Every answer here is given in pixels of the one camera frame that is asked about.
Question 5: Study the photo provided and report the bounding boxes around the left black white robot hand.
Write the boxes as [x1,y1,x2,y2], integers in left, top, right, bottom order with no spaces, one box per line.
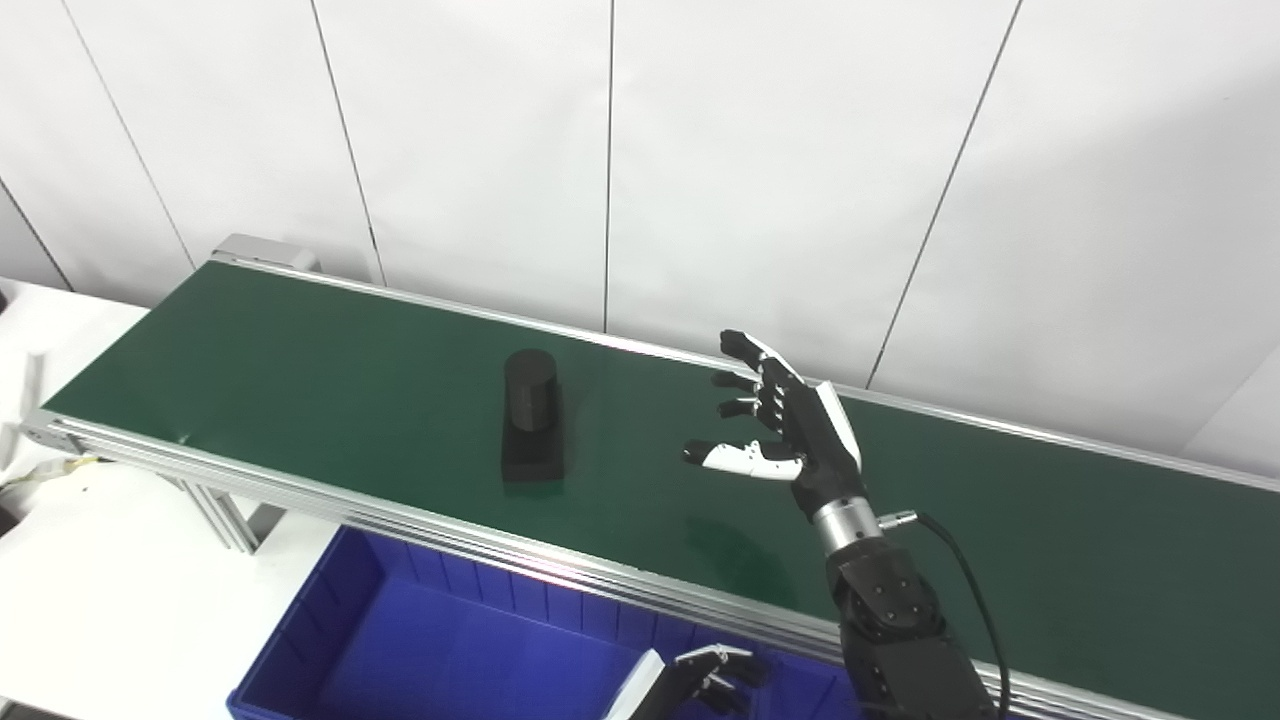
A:
[604,644,774,720]

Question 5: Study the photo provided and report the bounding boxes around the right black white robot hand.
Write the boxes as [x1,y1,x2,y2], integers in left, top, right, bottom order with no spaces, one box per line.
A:
[682,329,867,517]

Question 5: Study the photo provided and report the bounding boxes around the black cylinder-on-block part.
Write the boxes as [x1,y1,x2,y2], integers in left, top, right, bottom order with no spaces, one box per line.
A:
[500,348,567,485]

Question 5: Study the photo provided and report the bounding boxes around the blue plastic bin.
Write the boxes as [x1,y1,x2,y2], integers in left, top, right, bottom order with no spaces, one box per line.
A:
[226,524,863,720]

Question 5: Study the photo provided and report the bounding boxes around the green conveyor belt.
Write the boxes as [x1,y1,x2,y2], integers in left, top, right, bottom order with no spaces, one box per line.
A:
[20,234,1280,720]

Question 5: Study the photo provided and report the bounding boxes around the aluminum conveyor support leg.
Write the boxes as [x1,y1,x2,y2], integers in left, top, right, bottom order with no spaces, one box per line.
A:
[150,468,287,555]

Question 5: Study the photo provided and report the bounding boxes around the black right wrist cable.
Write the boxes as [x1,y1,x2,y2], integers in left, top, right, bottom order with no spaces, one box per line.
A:
[880,509,1012,720]

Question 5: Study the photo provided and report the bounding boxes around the yellowish white cable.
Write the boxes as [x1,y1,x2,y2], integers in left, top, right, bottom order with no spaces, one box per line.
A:
[0,455,102,492]

